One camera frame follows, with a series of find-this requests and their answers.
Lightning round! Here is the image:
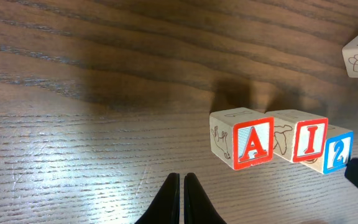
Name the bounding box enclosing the red I letter block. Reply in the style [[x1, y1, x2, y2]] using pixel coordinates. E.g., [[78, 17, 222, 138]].
[[266, 110, 328, 163]]

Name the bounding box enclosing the red A letter block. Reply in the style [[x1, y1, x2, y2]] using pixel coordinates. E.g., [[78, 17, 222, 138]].
[[209, 108, 274, 170]]

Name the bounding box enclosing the blue 2 number block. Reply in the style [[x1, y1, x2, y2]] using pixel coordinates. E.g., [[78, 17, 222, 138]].
[[300, 124, 354, 175]]

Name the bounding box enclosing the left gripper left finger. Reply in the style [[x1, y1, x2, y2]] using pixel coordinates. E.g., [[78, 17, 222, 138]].
[[135, 173, 180, 224]]

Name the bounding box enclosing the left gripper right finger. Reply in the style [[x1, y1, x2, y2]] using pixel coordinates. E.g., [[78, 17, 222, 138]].
[[184, 173, 226, 224]]

